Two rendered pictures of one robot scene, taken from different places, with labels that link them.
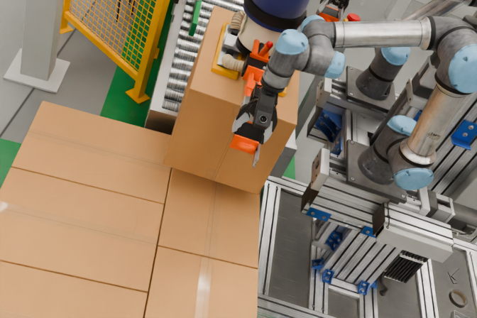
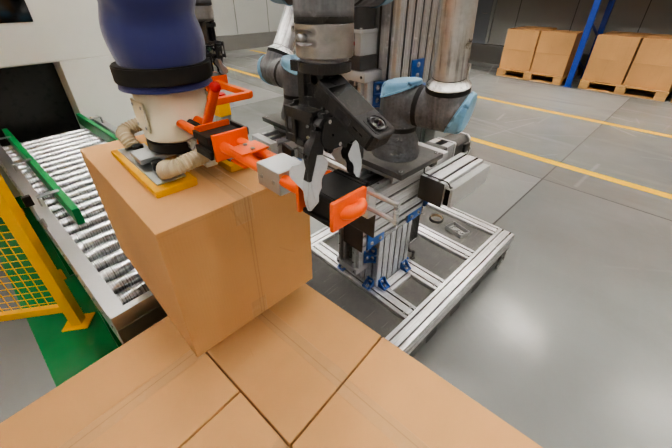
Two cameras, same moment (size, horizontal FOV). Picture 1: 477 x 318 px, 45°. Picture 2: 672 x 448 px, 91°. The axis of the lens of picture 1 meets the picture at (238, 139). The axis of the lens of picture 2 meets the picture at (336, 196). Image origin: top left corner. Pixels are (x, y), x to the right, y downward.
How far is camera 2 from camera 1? 1.25 m
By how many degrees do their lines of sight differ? 30
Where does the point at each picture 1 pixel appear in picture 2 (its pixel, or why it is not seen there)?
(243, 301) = (417, 379)
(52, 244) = not seen: outside the picture
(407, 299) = (424, 245)
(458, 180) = not seen: hidden behind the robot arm
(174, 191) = (233, 364)
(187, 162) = (224, 325)
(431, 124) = (466, 28)
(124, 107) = (75, 344)
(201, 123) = (208, 264)
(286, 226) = (318, 283)
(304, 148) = not seen: hidden behind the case
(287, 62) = not seen: outside the picture
